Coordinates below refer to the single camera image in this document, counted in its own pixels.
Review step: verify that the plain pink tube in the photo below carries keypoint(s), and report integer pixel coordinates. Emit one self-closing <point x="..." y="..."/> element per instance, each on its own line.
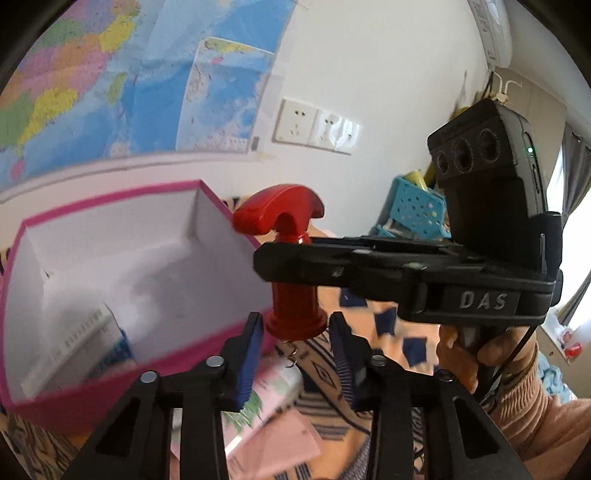
<point x="277" y="447"/>

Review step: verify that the person's right hand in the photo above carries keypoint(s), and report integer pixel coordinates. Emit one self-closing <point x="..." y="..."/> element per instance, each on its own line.
<point x="505" y="346"/>

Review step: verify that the white carton with blue print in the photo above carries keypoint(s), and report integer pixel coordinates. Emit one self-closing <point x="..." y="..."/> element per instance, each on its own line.
<point x="69" y="350"/>

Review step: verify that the red toy hammer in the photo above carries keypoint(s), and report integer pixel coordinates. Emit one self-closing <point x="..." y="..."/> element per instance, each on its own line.
<point x="277" y="207"/>

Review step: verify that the light blue cloth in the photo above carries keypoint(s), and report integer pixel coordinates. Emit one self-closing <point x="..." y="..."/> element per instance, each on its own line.
<point x="554" y="376"/>

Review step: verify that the pink cardboard box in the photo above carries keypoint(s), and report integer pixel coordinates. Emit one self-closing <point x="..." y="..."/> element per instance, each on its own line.
<point x="92" y="397"/>

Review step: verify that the wall map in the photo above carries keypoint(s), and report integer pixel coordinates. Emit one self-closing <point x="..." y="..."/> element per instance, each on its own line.
<point x="138" y="92"/>

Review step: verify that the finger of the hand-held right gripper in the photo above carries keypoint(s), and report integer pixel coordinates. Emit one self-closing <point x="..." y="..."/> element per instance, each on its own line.
<point x="392" y="243"/>
<point x="323" y="270"/>

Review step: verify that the white wall socket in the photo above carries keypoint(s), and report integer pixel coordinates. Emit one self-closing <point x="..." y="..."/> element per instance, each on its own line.
<point x="293" y="121"/>

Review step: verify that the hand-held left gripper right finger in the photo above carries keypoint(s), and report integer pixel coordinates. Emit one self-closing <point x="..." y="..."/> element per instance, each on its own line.
<point x="344" y="364"/>

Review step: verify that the white wall sockets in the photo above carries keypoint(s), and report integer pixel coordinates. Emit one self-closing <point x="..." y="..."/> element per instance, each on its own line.
<point x="337" y="131"/>

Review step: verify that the grey curtain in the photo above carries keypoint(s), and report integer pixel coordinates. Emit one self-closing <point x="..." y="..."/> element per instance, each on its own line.
<point x="572" y="170"/>

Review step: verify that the white coat rack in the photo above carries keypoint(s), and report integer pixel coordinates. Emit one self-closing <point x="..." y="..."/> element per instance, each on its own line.
<point x="501" y="92"/>

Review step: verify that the white air conditioner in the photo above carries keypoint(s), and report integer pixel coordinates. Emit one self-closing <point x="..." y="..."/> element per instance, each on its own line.
<point x="494" y="32"/>

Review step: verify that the orange patterned blanket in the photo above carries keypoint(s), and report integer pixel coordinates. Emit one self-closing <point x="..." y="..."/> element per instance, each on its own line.
<point x="318" y="397"/>

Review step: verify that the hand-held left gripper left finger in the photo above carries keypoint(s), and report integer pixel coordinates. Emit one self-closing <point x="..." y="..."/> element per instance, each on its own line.
<point x="244" y="364"/>

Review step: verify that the blue plastic basket rack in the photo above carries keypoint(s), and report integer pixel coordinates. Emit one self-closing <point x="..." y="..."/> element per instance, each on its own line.
<point x="415" y="210"/>

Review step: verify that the pink tube with green print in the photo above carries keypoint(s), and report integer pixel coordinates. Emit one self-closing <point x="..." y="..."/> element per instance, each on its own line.
<point x="272" y="387"/>

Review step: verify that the yellow plastic item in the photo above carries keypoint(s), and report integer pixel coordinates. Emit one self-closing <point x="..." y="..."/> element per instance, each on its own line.
<point x="415" y="177"/>

